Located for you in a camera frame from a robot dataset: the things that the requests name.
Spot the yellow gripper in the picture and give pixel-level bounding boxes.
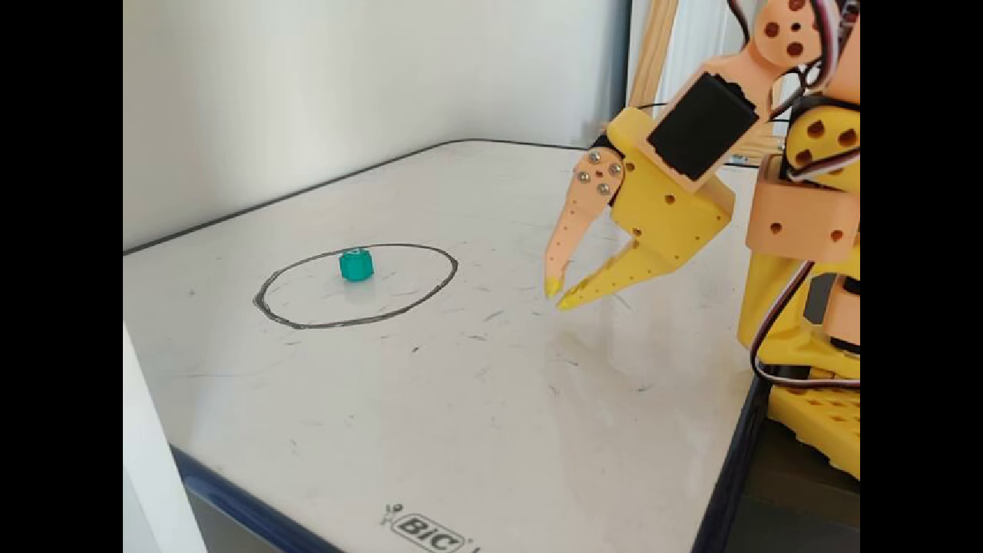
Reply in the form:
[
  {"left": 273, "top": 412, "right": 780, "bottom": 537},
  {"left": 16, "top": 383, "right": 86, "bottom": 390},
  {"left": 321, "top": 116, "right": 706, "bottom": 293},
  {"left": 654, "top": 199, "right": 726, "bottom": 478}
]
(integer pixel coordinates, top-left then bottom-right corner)
[{"left": 544, "top": 108, "right": 735, "bottom": 312}]

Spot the small green cube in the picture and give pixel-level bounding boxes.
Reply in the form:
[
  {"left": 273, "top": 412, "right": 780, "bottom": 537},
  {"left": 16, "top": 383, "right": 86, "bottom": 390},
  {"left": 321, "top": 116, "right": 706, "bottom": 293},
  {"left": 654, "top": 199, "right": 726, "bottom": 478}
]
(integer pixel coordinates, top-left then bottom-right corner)
[{"left": 339, "top": 247, "right": 376, "bottom": 283}]

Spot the yellow perforated robot base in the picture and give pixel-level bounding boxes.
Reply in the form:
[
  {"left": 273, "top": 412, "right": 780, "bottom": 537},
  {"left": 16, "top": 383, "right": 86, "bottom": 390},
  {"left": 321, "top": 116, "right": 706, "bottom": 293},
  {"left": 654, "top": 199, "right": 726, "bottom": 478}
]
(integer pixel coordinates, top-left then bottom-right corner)
[{"left": 766, "top": 380, "right": 861, "bottom": 482}]

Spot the white dry-erase board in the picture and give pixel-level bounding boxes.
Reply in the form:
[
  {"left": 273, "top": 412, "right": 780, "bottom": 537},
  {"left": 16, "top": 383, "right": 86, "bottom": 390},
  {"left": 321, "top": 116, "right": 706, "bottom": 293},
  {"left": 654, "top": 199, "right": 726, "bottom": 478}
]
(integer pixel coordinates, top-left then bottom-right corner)
[{"left": 123, "top": 138, "right": 773, "bottom": 553}]

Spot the white upright panel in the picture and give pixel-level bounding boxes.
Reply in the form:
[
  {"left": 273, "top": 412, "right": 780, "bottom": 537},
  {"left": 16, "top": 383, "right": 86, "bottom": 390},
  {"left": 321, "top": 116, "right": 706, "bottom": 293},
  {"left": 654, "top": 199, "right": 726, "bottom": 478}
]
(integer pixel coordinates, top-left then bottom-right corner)
[{"left": 123, "top": 321, "right": 210, "bottom": 553}]

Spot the light wooden frame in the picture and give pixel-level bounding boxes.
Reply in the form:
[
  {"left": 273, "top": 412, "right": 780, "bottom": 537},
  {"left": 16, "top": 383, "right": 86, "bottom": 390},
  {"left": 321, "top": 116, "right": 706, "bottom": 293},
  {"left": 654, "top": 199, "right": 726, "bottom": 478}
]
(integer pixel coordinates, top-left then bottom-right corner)
[{"left": 627, "top": 0, "right": 786, "bottom": 164}]

